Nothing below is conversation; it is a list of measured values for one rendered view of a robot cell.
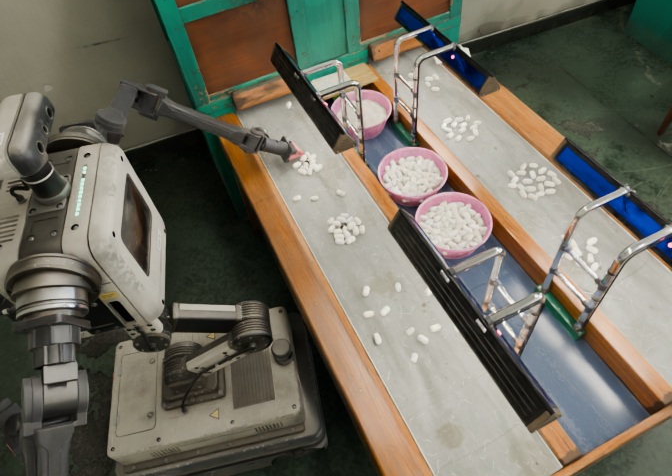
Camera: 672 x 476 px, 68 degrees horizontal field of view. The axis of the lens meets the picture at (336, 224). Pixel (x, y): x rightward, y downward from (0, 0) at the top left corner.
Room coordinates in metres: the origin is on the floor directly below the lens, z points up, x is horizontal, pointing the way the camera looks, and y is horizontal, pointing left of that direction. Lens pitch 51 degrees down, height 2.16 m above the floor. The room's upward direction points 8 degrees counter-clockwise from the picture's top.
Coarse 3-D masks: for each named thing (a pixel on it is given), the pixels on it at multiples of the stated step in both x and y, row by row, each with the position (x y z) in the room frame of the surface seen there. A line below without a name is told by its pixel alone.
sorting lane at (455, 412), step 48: (288, 96) 1.95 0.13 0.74; (288, 192) 1.34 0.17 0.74; (384, 240) 1.04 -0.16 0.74; (336, 288) 0.87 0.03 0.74; (384, 288) 0.85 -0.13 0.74; (384, 336) 0.68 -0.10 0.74; (432, 336) 0.65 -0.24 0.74; (384, 384) 0.53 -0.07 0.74; (432, 384) 0.51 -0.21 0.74; (480, 384) 0.49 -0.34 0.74; (432, 432) 0.38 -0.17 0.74; (480, 432) 0.36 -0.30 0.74; (528, 432) 0.35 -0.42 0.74
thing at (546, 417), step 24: (408, 216) 0.84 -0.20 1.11; (408, 240) 0.78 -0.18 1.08; (432, 264) 0.68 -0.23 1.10; (432, 288) 0.64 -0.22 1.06; (456, 288) 0.60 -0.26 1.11; (456, 312) 0.55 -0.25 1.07; (480, 312) 0.53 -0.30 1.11; (480, 336) 0.48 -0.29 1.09; (480, 360) 0.44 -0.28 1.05; (504, 360) 0.41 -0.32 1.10; (504, 384) 0.37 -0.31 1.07; (528, 384) 0.35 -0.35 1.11; (528, 408) 0.31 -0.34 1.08; (552, 408) 0.29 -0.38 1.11
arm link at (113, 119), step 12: (120, 84) 1.47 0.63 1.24; (132, 84) 1.48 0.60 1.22; (120, 96) 1.37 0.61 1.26; (132, 96) 1.40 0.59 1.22; (144, 96) 1.46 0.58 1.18; (156, 96) 1.47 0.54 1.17; (108, 108) 1.19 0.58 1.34; (120, 108) 1.27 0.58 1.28; (144, 108) 1.44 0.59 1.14; (96, 120) 1.12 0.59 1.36; (108, 120) 1.11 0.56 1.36; (120, 120) 1.14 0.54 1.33; (120, 132) 1.11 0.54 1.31
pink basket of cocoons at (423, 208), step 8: (448, 192) 1.19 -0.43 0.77; (456, 192) 1.18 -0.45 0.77; (432, 200) 1.18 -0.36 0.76; (440, 200) 1.18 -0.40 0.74; (448, 200) 1.18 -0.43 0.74; (456, 200) 1.17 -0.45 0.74; (464, 200) 1.16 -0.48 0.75; (472, 200) 1.14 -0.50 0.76; (424, 208) 1.15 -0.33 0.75; (472, 208) 1.13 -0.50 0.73; (480, 208) 1.11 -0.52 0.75; (416, 216) 1.10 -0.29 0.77; (488, 216) 1.06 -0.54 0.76; (488, 224) 1.04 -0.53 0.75; (488, 232) 1.00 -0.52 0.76; (440, 248) 0.95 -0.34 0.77; (472, 248) 0.93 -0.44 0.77; (448, 256) 0.96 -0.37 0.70; (456, 256) 0.95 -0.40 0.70; (464, 256) 0.96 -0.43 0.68
